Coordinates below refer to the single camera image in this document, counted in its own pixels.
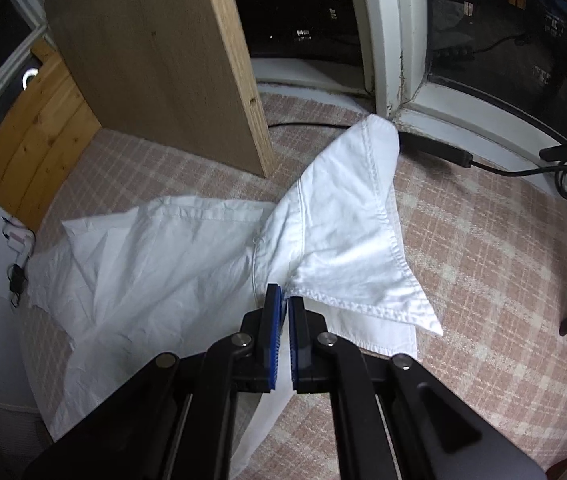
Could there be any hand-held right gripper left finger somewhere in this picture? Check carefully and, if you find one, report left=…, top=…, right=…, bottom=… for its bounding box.
left=23, top=284, right=284, bottom=480

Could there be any light laminate wooden board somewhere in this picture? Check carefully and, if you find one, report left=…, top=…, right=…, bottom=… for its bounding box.
left=46, top=0, right=276, bottom=179

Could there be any pine plank panel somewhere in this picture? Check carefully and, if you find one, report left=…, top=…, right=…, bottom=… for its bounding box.
left=0, top=40, right=103, bottom=231

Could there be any crumpled grey-blue cloth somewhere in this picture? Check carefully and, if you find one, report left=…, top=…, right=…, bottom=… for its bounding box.
left=6, top=225, right=36, bottom=266

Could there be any white shirt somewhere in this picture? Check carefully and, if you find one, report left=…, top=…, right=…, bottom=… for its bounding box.
left=27, top=114, right=444, bottom=480

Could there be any black cable with inline controller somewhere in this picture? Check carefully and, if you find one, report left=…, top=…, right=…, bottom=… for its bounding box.
left=268, top=121, right=567, bottom=196

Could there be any pink plaid mat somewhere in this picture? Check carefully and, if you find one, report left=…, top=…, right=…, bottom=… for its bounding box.
left=13, top=92, right=567, bottom=480

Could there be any white window frame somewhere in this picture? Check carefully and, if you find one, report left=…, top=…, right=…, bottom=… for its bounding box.
left=0, top=0, right=567, bottom=161

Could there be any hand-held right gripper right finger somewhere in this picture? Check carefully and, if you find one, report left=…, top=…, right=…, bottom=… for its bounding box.
left=287, top=296, right=547, bottom=480

